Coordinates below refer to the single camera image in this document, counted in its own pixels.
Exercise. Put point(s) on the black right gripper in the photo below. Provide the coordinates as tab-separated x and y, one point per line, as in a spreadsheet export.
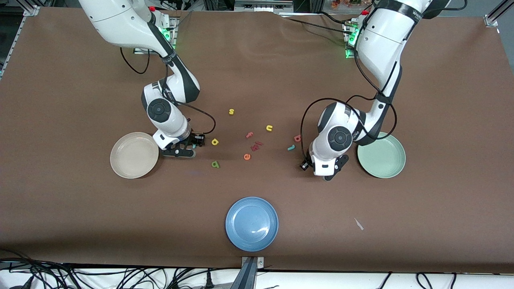
196	139

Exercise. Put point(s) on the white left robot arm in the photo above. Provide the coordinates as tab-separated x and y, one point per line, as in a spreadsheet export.
381	48

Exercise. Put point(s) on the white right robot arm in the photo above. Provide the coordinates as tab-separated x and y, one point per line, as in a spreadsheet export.
120	24

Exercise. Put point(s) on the grey electronics box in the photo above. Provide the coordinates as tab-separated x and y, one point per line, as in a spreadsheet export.
261	6

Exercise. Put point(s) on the pale green round plate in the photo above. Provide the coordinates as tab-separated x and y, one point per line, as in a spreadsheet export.
385	164

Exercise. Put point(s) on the orange object cluster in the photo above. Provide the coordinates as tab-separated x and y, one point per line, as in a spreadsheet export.
345	3

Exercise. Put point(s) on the aluminium frame profile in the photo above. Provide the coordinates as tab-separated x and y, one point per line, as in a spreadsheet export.
492	19

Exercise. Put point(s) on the blue round plate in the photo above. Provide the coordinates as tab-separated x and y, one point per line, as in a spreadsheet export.
245	237

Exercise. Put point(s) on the black power plug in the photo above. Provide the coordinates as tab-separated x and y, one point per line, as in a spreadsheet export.
209	281

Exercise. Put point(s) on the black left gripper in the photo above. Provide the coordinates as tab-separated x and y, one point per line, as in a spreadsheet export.
306	165

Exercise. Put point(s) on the aluminium corner bracket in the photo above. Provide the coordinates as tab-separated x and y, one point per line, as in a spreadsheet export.
31	11

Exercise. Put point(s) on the white paper scrap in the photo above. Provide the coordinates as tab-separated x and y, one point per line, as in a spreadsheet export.
359	224

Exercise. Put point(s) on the aluminium frame rail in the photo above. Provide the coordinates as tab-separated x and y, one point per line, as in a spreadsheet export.
15	34

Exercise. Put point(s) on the grey metal camera mount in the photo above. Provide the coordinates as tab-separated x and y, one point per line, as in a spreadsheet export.
249	277

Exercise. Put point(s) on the brown table cover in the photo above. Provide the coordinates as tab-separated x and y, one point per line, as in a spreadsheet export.
80	220

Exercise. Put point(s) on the beige brown round plate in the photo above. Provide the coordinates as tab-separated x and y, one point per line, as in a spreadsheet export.
128	160

